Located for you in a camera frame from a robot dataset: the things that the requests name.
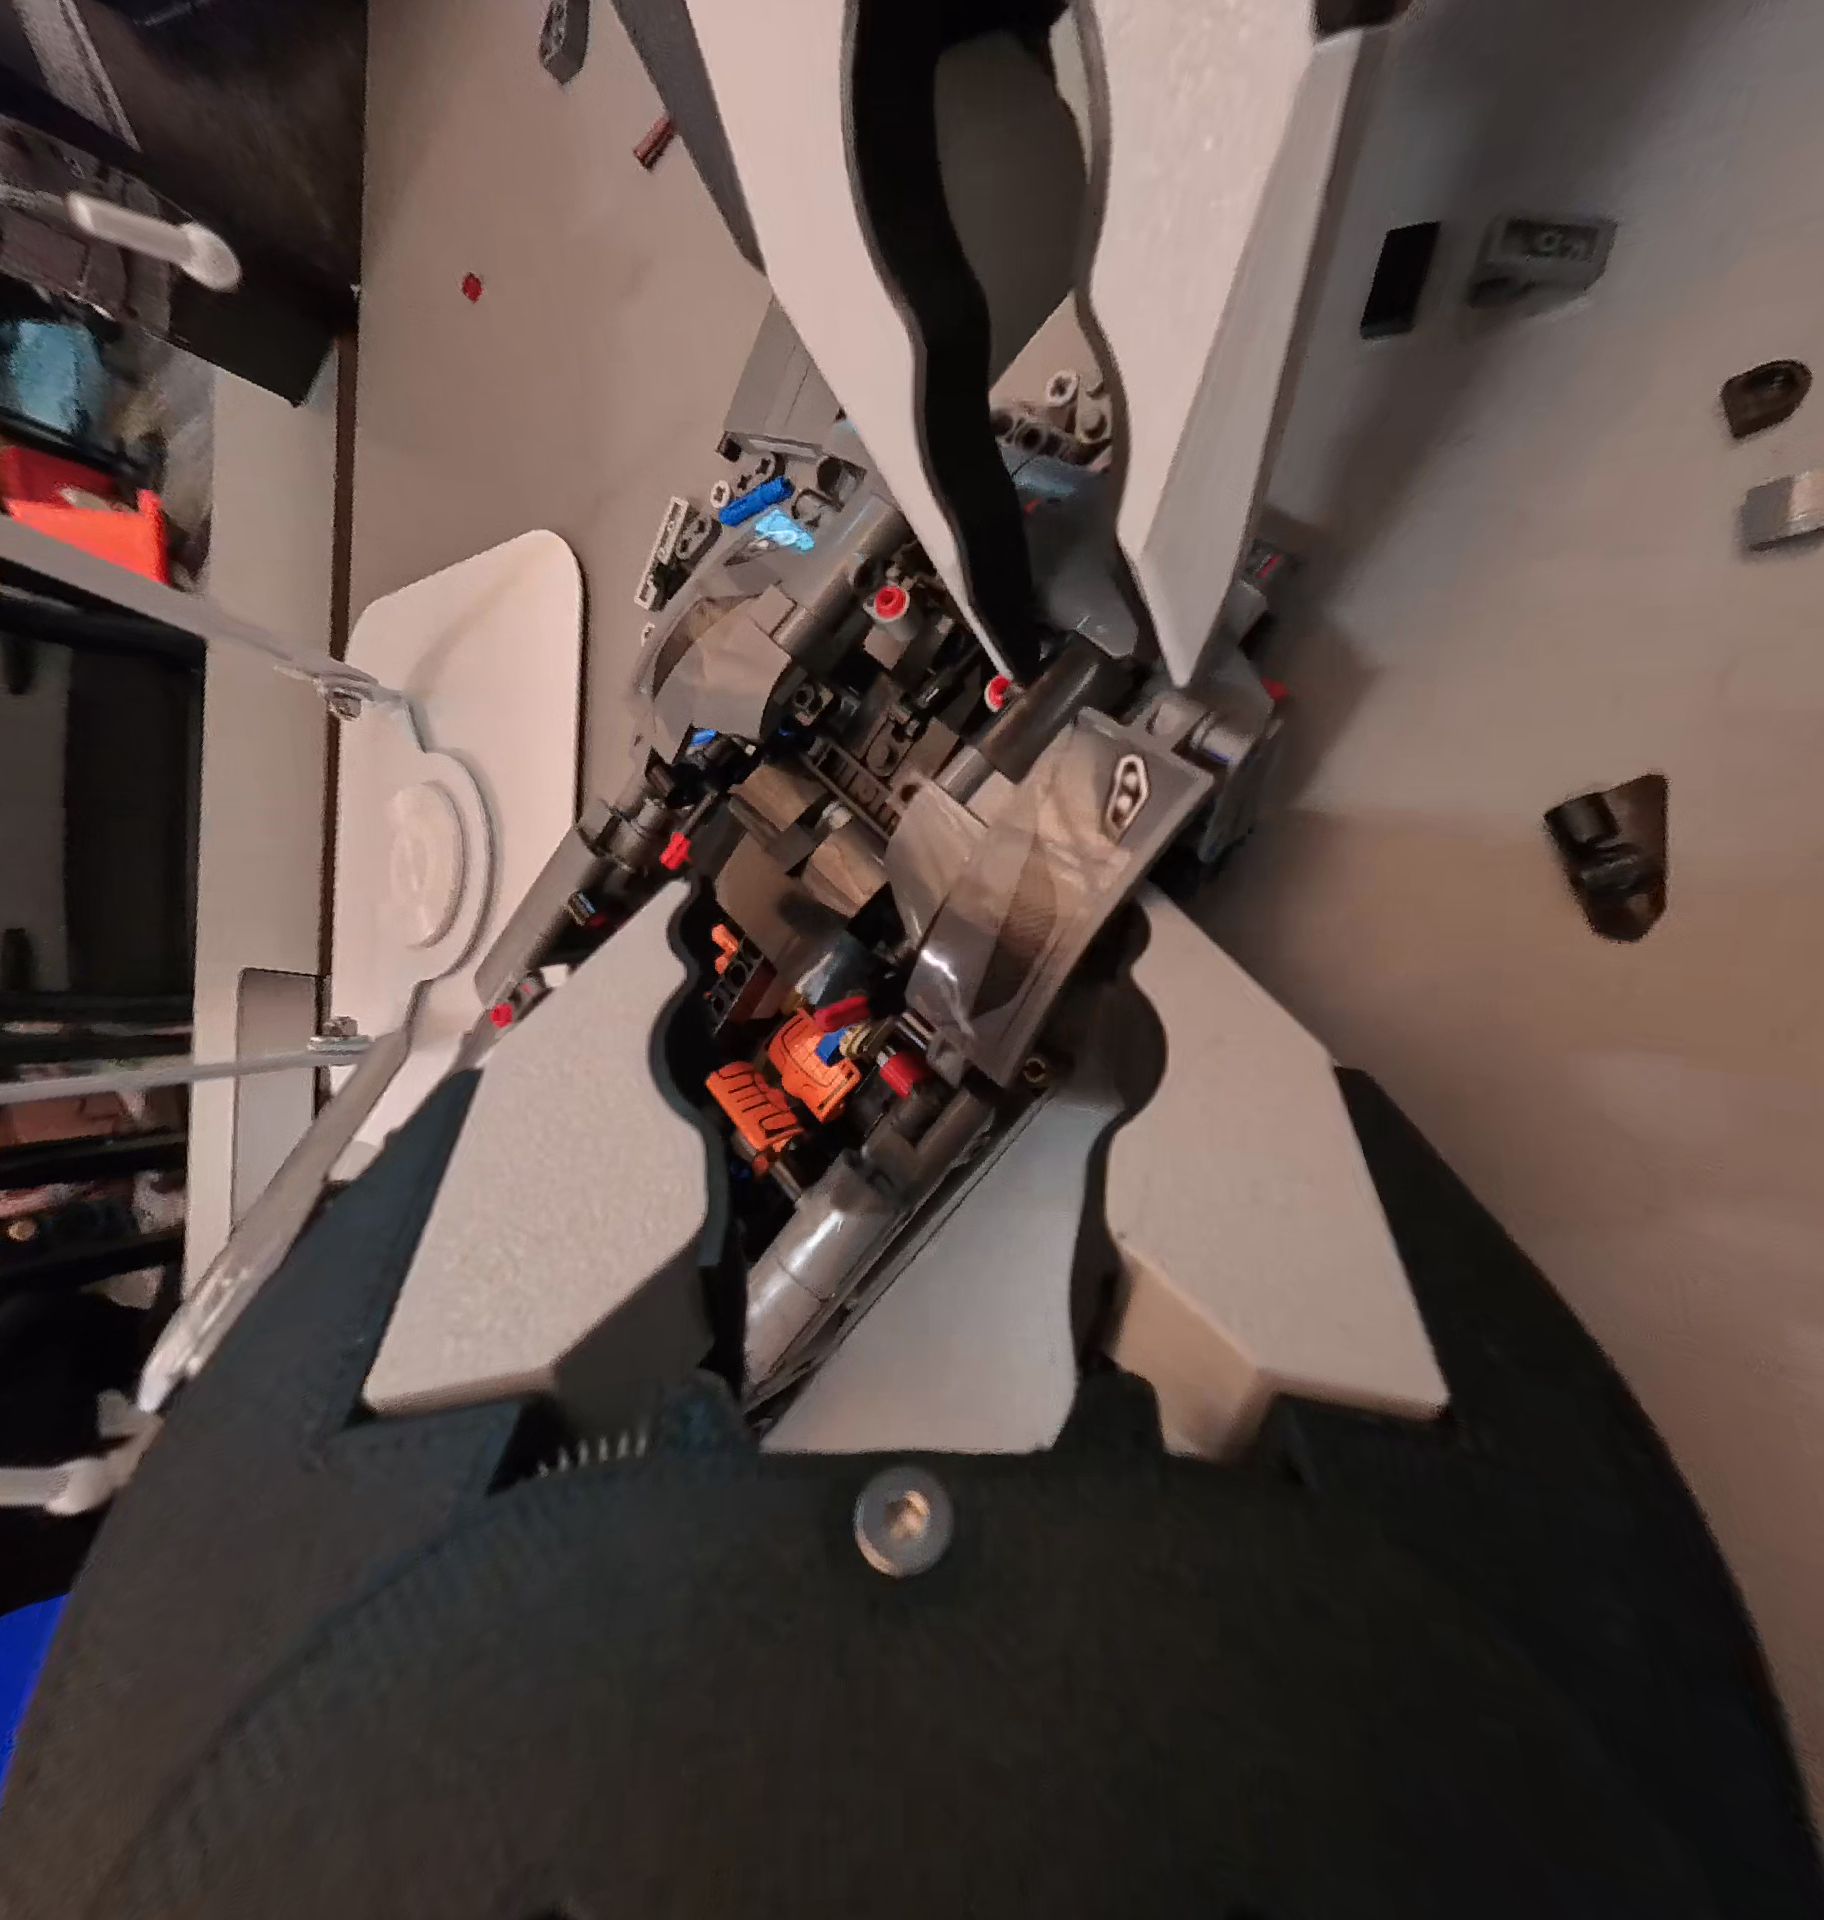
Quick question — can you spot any black flat lego tile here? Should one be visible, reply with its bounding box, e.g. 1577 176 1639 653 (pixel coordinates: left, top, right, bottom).
1361 222 1443 335

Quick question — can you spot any white-tipped page holder wire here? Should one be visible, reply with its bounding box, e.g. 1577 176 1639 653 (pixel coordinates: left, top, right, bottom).
0 180 243 293

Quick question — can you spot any wooden and white book stand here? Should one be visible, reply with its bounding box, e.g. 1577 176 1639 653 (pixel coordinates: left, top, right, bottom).
0 481 498 1509

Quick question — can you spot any black lego wedge piece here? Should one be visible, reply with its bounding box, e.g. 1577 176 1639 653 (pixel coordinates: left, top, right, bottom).
1542 772 1673 946

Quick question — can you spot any light grey lego plate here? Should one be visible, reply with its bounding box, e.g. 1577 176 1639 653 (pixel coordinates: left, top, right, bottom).
1466 214 1619 308

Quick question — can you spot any cluster of small lego connectors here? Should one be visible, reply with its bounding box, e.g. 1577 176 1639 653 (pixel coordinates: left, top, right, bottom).
635 451 824 608

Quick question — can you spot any orange red plastic object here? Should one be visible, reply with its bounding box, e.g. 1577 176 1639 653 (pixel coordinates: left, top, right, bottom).
0 451 171 578

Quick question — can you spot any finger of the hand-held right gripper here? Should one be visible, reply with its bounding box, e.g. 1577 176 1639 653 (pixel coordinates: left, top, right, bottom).
1065 0 1392 692
619 0 1057 691

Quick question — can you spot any small black lego piece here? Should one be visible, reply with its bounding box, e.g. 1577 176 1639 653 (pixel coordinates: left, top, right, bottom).
1719 357 1814 439

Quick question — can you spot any small grey lego slope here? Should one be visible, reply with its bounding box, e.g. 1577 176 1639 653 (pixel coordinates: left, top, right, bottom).
1736 457 1824 549

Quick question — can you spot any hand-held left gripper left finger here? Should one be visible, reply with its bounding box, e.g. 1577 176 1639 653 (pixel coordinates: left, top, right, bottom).
360 872 749 1419

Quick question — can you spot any grey lego car model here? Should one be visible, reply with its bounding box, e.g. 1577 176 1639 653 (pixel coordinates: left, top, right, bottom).
470 292 1297 1412

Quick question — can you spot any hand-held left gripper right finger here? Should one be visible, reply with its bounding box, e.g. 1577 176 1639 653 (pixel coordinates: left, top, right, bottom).
1069 899 1453 1455

